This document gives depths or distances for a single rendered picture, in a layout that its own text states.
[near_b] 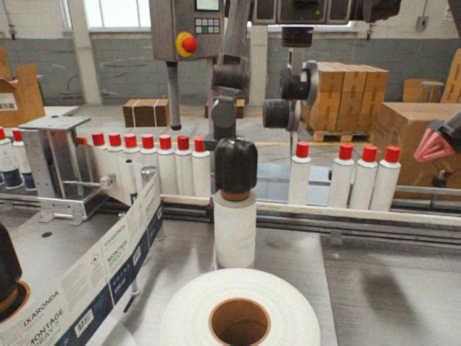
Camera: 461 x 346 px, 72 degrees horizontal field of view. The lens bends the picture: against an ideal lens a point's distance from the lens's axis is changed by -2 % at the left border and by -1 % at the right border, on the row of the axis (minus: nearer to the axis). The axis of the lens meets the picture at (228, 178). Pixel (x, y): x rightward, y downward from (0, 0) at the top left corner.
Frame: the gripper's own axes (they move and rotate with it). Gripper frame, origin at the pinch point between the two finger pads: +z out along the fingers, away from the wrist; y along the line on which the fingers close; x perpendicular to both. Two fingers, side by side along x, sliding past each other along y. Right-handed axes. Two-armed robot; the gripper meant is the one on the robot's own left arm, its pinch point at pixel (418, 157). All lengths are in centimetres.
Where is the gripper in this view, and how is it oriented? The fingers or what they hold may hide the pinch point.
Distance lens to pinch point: 95.2
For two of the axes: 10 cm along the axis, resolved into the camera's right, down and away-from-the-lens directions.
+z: -6.3, 6.5, 4.3
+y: -1.5, 4.3, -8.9
